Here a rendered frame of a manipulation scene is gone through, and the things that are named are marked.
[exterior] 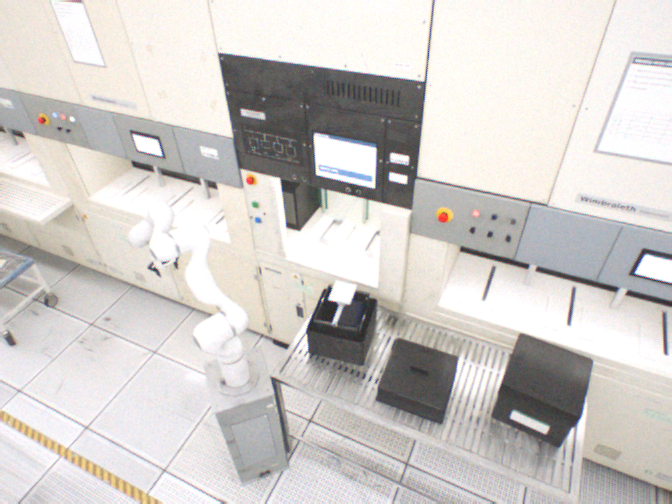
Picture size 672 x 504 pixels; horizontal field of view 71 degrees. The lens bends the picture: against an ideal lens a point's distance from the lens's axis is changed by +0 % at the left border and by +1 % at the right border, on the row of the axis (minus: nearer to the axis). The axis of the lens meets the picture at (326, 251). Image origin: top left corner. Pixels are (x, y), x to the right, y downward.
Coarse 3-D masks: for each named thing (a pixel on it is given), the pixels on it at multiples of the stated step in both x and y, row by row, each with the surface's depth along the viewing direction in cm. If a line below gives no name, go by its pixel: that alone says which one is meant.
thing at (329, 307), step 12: (336, 288) 212; (348, 288) 211; (324, 300) 222; (336, 300) 206; (348, 300) 206; (360, 300) 225; (324, 312) 227; (336, 312) 211; (324, 324) 211; (336, 324) 207; (360, 324) 216; (336, 336) 215; (348, 336) 212; (360, 336) 216
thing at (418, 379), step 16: (400, 352) 211; (416, 352) 211; (432, 352) 211; (400, 368) 205; (416, 368) 202; (432, 368) 204; (448, 368) 204; (384, 384) 200; (400, 384) 199; (416, 384) 199; (432, 384) 198; (448, 384) 198; (384, 400) 203; (400, 400) 198; (416, 400) 193; (432, 400) 193; (448, 400) 203; (432, 416) 195
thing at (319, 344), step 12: (372, 300) 227; (312, 312) 222; (372, 312) 233; (312, 324) 223; (372, 324) 223; (312, 336) 215; (324, 336) 212; (372, 336) 231; (312, 348) 221; (324, 348) 218; (336, 348) 215; (348, 348) 213; (360, 348) 210; (348, 360) 219; (360, 360) 216
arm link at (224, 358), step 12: (204, 324) 186; (216, 324) 186; (228, 324) 188; (204, 336) 184; (216, 336) 185; (228, 336) 189; (204, 348) 185; (216, 348) 188; (228, 348) 196; (240, 348) 200; (228, 360) 198
